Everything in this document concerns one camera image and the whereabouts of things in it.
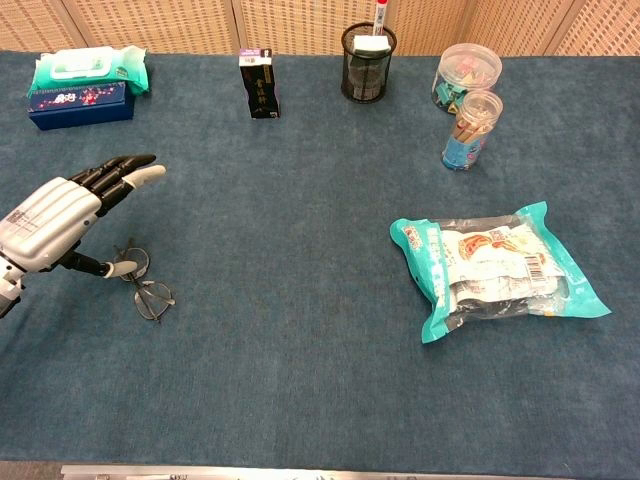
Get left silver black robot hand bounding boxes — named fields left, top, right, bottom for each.
left=0, top=153, right=168, bottom=279

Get black wire-frame eyeglasses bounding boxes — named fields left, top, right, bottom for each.
left=112, top=237, right=177, bottom=325

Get dark blue printed box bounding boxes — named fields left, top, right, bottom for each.
left=27, top=81, right=136, bottom=132

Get green wet wipes pack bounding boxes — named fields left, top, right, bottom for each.
left=25, top=44, right=151, bottom=99

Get beige woven folding screen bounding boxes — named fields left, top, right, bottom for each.
left=0, top=0, right=640, bottom=57

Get black carton with purple top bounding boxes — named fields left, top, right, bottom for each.
left=238, top=47, right=282, bottom=120

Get black mesh pen holder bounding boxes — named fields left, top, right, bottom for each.
left=340, top=21, right=398, bottom=105

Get white note pad block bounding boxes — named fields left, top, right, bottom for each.
left=352, top=33, right=392, bottom=54

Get white marker with red cap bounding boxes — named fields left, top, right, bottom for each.
left=372, top=0, right=390, bottom=37

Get slim clear jar blue label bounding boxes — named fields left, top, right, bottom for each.
left=440, top=89, right=505, bottom=174

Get wide clear jar of clips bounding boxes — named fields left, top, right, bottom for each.
left=431, top=43, right=503, bottom=117

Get teal clear snack bag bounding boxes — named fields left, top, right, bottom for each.
left=389, top=200, right=613, bottom=345

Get aluminium table edge rail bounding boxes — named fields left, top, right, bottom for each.
left=59, top=463, right=576, bottom=480

